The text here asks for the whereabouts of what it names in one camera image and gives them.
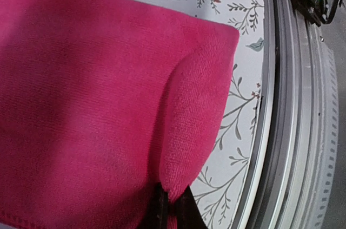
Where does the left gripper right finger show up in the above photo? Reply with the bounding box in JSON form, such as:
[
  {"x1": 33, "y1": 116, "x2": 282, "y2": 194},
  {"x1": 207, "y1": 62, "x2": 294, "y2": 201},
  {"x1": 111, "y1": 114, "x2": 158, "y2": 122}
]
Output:
[{"x1": 174, "y1": 186, "x2": 208, "y2": 229}]

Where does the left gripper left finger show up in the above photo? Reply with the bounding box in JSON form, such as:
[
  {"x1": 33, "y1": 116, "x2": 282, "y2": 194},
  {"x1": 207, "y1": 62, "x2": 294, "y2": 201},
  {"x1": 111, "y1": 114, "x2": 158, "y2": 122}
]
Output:
[{"x1": 139, "y1": 183, "x2": 169, "y2": 229}]

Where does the pink towel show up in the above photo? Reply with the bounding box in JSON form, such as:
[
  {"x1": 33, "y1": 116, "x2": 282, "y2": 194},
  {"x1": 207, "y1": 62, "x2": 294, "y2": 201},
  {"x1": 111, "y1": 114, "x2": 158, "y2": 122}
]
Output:
[{"x1": 1, "y1": 0, "x2": 239, "y2": 228}]

